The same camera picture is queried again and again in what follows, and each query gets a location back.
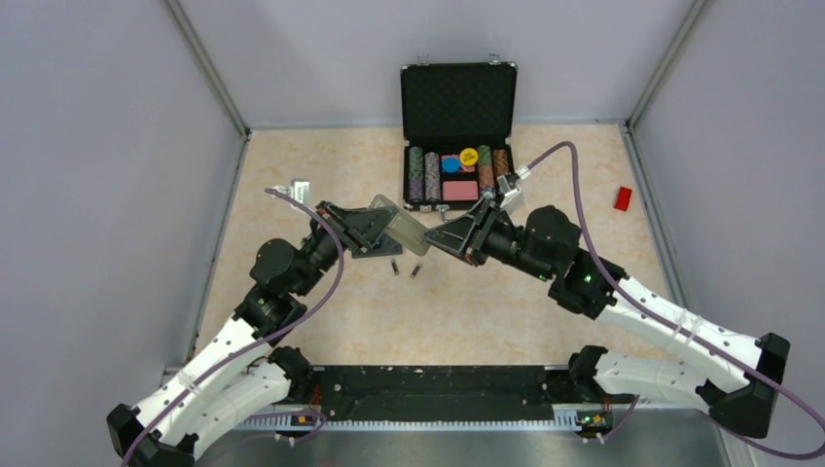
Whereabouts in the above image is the yellow round chip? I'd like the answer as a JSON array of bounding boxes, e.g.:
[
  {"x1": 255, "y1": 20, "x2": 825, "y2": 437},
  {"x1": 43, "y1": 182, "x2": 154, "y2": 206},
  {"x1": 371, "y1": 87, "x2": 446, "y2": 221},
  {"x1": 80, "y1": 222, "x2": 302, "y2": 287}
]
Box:
[{"x1": 459, "y1": 148, "x2": 480, "y2": 166}]

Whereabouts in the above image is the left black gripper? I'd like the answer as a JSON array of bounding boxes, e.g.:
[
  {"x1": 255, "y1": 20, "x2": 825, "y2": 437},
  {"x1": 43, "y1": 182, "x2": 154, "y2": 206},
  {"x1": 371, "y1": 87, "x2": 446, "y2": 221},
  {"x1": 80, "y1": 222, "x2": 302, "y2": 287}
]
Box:
[{"x1": 293, "y1": 199, "x2": 399, "y2": 296}]

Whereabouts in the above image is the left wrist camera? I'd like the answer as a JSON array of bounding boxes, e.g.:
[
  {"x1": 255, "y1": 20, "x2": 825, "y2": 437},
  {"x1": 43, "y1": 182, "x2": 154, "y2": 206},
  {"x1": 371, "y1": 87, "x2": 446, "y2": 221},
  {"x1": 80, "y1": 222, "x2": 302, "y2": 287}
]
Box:
[{"x1": 272, "y1": 179, "x2": 311, "y2": 206}]

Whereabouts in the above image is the blue round chip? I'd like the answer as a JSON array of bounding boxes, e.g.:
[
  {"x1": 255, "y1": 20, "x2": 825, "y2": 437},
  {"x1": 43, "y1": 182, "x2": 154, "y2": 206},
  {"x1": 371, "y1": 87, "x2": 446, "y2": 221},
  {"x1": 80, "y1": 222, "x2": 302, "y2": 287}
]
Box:
[{"x1": 441, "y1": 155, "x2": 462, "y2": 173}]

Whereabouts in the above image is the black poker chip case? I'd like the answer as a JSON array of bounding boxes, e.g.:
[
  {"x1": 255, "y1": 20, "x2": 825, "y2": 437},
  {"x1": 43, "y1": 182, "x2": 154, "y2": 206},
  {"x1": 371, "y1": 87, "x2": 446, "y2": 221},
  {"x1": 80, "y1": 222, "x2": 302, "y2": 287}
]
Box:
[{"x1": 400, "y1": 59, "x2": 518, "y2": 212}]

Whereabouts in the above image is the black foam battery tray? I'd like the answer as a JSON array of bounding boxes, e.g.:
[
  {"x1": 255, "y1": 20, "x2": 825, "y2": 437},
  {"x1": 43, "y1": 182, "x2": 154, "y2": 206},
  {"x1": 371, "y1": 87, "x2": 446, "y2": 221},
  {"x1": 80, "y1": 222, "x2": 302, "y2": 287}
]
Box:
[{"x1": 351, "y1": 234, "x2": 404, "y2": 259}]

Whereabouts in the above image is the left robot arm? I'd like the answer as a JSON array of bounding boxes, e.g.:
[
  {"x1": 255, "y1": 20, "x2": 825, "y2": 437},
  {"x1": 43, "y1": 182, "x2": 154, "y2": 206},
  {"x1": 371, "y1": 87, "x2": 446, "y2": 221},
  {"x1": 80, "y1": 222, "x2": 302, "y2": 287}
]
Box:
[{"x1": 106, "y1": 201, "x2": 399, "y2": 466}]

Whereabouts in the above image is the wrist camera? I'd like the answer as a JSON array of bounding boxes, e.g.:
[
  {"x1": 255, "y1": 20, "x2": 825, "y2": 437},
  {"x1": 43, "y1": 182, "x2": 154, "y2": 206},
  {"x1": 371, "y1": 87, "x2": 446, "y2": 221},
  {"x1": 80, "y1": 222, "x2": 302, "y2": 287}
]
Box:
[
  {"x1": 272, "y1": 179, "x2": 311, "y2": 206},
  {"x1": 496, "y1": 165, "x2": 531, "y2": 215}
]

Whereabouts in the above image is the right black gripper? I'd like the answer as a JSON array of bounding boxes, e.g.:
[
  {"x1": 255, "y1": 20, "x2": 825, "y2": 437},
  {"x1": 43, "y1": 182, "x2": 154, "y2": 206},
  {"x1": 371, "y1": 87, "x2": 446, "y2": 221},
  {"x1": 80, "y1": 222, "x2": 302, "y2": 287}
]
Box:
[{"x1": 422, "y1": 197, "x2": 555, "y2": 282}]

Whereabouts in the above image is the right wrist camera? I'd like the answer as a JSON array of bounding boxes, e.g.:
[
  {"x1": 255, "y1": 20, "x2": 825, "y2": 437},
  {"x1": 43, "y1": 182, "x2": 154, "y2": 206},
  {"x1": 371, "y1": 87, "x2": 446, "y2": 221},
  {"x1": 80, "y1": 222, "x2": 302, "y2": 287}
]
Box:
[{"x1": 496, "y1": 165, "x2": 531, "y2": 215}]

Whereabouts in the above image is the pink card deck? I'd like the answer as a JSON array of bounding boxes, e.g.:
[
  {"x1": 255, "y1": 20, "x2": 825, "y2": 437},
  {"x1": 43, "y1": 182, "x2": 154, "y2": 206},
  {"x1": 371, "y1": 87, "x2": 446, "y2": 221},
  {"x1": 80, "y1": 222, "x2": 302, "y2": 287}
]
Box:
[{"x1": 442, "y1": 180, "x2": 480, "y2": 202}]

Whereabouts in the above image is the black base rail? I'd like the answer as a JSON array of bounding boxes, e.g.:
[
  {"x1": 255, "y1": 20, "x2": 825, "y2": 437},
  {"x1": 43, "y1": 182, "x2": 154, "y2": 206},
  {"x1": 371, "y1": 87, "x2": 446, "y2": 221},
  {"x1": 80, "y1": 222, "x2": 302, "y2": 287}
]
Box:
[{"x1": 251, "y1": 364, "x2": 614, "y2": 425}]

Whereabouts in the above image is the red toy brick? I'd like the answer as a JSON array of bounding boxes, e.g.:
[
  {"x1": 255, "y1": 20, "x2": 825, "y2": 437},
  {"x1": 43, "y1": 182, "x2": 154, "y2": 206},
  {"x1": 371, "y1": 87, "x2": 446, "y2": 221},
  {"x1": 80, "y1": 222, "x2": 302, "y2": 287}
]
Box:
[{"x1": 613, "y1": 186, "x2": 633, "y2": 212}]

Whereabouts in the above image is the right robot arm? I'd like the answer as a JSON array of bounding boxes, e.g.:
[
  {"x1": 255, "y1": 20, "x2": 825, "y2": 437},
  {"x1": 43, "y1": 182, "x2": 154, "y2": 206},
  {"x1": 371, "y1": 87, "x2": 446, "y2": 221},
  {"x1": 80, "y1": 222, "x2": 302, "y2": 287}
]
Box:
[{"x1": 424, "y1": 200, "x2": 790, "y2": 439}]

